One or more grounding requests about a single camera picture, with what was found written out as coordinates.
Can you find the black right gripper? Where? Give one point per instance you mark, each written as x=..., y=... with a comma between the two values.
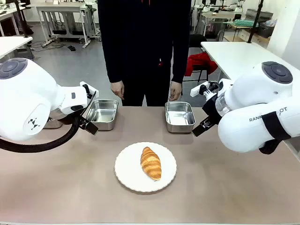
x=211, y=110

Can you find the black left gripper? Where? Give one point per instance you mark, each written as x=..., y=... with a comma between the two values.
x=88, y=105

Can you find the golden croissant bread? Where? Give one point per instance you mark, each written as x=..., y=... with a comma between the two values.
x=151, y=164

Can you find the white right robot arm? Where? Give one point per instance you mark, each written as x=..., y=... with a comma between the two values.
x=257, y=93

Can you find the person left forearm black sleeve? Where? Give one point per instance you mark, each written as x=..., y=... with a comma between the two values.
x=179, y=70

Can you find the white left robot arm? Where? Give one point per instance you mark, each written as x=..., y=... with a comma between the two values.
x=23, y=98

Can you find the person right forearm black sleeve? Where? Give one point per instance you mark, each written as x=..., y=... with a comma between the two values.
x=113, y=70

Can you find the steel rectangular container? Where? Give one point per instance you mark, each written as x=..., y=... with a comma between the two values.
x=54, y=123
x=179, y=117
x=102, y=112

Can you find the person left hand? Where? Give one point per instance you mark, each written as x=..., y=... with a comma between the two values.
x=175, y=91

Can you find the person right hand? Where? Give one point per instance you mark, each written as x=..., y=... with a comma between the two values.
x=117, y=89

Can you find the white scalloped plate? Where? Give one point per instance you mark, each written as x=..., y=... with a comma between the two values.
x=131, y=168

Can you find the red cloth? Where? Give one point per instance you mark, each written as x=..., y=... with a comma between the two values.
x=199, y=62

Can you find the black objects on floor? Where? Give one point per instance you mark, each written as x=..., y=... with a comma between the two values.
x=71, y=48

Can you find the large white table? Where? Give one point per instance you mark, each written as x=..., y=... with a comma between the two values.
x=234, y=54

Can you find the black chair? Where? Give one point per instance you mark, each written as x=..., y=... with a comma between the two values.
x=198, y=39

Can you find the person torso in black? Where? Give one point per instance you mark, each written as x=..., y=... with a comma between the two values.
x=145, y=47

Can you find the small white side table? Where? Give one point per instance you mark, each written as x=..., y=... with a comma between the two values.
x=11, y=44

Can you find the background desk with equipment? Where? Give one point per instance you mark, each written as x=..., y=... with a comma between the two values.
x=218, y=15

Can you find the green tray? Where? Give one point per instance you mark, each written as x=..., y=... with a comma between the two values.
x=246, y=23

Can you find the dark storage bin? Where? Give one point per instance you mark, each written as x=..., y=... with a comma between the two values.
x=266, y=30

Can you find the grey background workbench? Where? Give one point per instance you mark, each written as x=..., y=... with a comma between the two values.
x=61, y=8

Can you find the black stand pole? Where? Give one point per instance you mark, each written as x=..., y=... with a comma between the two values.
x=256, y=18

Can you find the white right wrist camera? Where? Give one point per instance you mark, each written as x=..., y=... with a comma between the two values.
x=195, y=90

